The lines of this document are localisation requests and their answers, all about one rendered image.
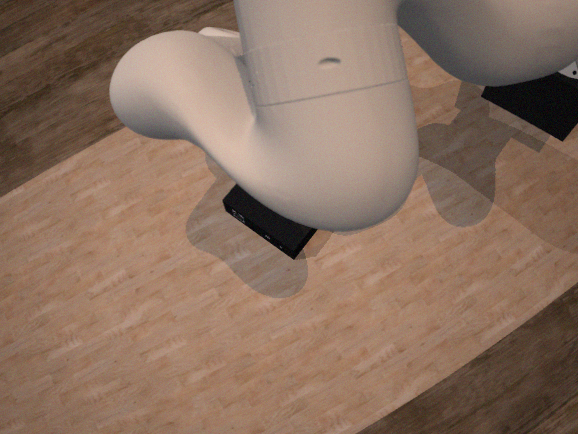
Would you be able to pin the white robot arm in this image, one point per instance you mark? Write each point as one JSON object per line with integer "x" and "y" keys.
{"x": 345, "y": 160}

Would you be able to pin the black lighting desk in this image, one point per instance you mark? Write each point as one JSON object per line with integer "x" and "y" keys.
{"x": 286, "y": 235}

